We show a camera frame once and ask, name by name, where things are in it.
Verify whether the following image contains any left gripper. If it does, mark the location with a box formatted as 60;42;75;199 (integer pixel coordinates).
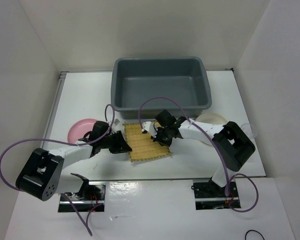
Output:
100;130;133;154

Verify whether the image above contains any yellow bamboo mat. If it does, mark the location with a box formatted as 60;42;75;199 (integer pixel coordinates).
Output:
123;123;172;164

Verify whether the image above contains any pink plate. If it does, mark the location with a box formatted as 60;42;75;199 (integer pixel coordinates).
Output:
67;118;97;144

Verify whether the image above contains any cream plate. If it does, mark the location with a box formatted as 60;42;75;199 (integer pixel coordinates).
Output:
195;113;228;140

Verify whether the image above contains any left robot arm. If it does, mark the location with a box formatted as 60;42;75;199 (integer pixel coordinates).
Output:
15;121;132;201

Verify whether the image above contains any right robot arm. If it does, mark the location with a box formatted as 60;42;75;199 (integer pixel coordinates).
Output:
141;110;256;197

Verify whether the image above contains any grey plastic bin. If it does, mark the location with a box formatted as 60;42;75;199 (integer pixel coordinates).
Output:
110;56;212;120

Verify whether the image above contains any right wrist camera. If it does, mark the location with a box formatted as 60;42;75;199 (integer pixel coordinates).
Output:
141;121;157;138

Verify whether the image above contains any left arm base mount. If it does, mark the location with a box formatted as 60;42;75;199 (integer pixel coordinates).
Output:
58;181;107;213

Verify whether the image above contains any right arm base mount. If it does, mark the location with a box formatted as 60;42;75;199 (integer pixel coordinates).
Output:
190;179;241;210

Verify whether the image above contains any aluminium table edge rail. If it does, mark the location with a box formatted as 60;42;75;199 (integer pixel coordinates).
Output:
43;71;68;139

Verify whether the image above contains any black cable loop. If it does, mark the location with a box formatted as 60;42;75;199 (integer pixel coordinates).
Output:
244;229;265;240

